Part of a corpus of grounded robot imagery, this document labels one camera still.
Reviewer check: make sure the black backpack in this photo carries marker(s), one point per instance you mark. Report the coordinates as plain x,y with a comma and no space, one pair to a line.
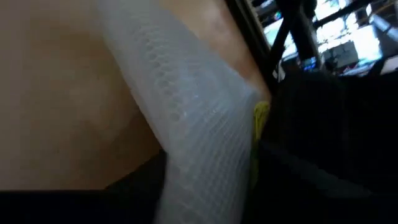
326,124

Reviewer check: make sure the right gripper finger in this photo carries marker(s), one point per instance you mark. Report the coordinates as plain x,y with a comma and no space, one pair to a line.
146,183

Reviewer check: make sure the white and yellow pouch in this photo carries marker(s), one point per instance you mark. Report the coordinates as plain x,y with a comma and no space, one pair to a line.
192,109

